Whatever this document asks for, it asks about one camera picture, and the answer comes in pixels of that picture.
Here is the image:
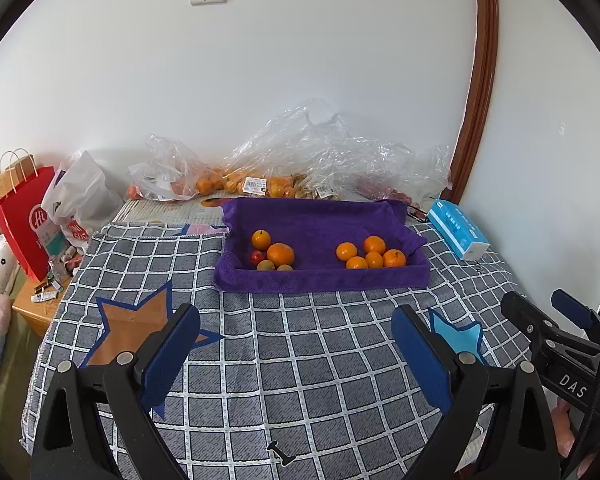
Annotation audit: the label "red paper bag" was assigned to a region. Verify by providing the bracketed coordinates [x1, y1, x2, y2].
[0, 149, 66, 282]

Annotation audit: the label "white mango printed box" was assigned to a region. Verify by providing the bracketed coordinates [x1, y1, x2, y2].
[112, 195, 231, 226]

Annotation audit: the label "blue tissue pack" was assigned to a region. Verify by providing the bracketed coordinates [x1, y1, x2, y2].
[426, 199, 492, 261]

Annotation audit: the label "pile of red strawberries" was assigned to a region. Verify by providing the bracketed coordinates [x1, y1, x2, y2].
[359, 179, 412, 202]

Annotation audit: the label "brown wooden door frame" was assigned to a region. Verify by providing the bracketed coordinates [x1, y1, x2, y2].
[449, 0, 501, 192]

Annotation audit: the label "clear labelled kumquat bag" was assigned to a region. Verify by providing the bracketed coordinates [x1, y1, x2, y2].
[224, 100, 353, 199]

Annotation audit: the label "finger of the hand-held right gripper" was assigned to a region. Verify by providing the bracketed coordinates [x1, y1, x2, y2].
[551, 288, 600, 334]
[500, 289, 569, 362]

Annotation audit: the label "crumpled clear plastic bag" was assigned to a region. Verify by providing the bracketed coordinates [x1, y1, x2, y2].
[305, 142, 454, 204]

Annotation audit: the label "purple towel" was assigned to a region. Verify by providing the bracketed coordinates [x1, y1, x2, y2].
[214, 197, 431, 295]

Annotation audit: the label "white plastic shopping bag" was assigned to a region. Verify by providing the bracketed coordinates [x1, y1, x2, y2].
[42, 150, 125, 253]

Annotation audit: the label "small items on nightstand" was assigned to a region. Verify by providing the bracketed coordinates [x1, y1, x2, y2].
[31, 245, 82, 304]

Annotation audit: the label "pile of mandarins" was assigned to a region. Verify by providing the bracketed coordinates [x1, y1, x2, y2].
[195, 167, 226, 195]

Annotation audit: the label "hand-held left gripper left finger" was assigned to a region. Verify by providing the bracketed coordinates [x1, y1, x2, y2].
[30, 302, 202, 480]

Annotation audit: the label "pile of golden berries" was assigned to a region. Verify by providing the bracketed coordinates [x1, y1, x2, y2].
[292, 174, 332, 199]

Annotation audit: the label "grey checked star blanket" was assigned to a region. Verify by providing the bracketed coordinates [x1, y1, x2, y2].
[20, 220, 556, 480]

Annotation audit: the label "person's right hand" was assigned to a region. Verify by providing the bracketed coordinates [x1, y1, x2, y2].
[552, 397, 600, 478]

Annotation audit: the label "large orange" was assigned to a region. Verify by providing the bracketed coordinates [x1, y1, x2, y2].
[266, 242, 296, 267]

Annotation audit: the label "wooden nightstand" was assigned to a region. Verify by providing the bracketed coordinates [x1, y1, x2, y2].
[12, 260, 77, 339]

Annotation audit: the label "pile of kumquats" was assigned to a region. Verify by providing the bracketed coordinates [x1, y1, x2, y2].
[225, 170, 297, 199]

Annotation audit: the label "small black clip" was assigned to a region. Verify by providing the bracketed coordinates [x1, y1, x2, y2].
[269, 441, 294, 465]

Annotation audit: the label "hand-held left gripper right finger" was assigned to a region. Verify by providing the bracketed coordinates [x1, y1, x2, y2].
[390, 304, 563, 480]

